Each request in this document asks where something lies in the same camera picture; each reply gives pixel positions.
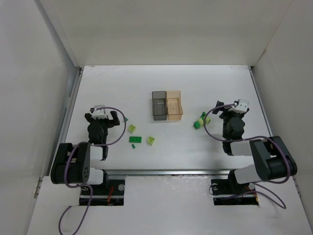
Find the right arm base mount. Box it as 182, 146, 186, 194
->
209, 177, 259, 206

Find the purple cable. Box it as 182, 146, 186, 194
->
58, 107, 126, 233
203, 103, 292, 209

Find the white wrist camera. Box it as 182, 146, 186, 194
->
90, 105, 106, 119
232, 99, 249, 114

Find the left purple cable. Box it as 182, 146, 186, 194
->
58, 107, 126, 233

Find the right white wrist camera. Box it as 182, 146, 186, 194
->
232, 99, 249, 114

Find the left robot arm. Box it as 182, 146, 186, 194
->
50, 106, 120, 186

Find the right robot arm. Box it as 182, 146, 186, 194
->
212, 100, 298, 193

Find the grey transparent container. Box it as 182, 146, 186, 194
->
152, 91, 168, 121

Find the lime lego brick left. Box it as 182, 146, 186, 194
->
128, 124, 136, 133

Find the aluminium rail front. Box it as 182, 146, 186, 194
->
50, 168, 293, 177

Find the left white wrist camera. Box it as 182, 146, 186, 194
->
90, 105, 106, 119

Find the lime lego brick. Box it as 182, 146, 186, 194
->
128, 124, 136, 133
147, 136, 155, 145

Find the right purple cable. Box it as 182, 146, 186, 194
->
203, 103, 292, 209

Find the orange transparent container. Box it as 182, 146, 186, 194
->
166, 90, 183, 121

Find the dark green flat lego plate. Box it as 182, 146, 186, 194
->
129, 136, 142, 143

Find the green and lime lego stack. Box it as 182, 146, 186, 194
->
193, 112, 211, 130

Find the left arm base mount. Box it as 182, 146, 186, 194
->
90, 172, 126, 206

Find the lime lego brick right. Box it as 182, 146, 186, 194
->
147, 136, 155, 145

